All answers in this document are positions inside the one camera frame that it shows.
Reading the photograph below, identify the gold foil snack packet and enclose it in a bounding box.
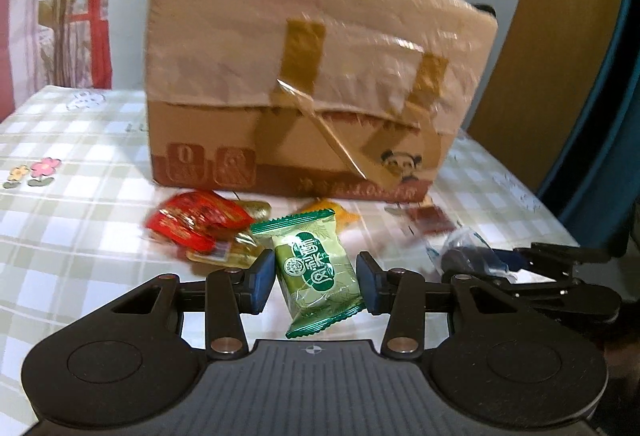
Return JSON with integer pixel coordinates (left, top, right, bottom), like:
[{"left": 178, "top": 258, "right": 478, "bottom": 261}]
[{"left": 186, "top": 200, "right": 271, "bottom": 269}]

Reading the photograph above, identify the red snack packet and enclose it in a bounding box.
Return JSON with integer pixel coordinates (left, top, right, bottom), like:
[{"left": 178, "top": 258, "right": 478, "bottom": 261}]
[{"left": 144, "top": 191, "right": 254, "bottom": 253}]

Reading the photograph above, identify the green pastry packet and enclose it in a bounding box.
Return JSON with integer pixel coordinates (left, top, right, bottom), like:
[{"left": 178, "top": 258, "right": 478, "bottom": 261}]
[{"left": 250, "top": 208, "right": 364, "bottom": 338}]

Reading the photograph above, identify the yellow candy packet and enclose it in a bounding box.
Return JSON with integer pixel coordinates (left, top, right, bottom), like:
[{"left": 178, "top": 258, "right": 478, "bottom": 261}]
[{"left": 297, "top": 197, "right": 362, "bottom": 235}]

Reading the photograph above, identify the person's hand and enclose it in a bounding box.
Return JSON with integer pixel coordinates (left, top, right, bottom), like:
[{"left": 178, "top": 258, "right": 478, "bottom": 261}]
[{"left": 604, "top": 342, "right": 640, "bottom": 396}]

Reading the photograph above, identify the clear wrapped dark snack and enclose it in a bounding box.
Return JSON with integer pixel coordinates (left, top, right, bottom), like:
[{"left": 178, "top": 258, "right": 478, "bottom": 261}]
[{"left": 426, "top": 227, "right": 509, "bottom": 278}]

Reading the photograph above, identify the brown candy packet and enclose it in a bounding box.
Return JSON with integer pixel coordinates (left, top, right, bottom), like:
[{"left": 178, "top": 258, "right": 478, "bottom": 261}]
[{"left": 384, "top": 200, "right": 457, "bottom": 235}]

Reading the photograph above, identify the teal curtain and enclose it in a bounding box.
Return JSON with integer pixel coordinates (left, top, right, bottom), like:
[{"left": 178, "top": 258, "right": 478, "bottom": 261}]
[{"left": 537, "top": 0, "right": 639, "bottom": 257}]

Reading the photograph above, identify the checkered green tablecloth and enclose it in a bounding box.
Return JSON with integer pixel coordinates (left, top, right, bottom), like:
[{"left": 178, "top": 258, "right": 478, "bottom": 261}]
[{"left": 1, "top": 86, "right": 577, "bottom": 435}]

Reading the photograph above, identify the wooden door panel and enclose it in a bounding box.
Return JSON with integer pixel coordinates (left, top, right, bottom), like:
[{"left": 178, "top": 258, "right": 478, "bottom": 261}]
[{"left": 469, "top": 0, "right": 622, "bottom": 190}]

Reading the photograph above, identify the cardboard box with plastic liner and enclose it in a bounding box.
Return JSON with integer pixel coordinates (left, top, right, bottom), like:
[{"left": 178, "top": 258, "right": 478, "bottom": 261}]
[{"left": 144, "top": 0, "right": 498, "bottom": 203}]

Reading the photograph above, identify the black exercise bike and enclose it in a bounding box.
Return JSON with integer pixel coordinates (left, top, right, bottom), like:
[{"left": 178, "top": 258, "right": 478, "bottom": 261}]
[{"left": 474, "top": 3, "right": 497, "bottom": 18}]

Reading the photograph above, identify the printed room backdrop curtain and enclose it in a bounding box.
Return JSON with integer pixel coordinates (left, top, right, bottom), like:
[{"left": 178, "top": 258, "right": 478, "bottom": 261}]
[{"left": 1, "top": 0, "right": 113, "bottom": 117}]

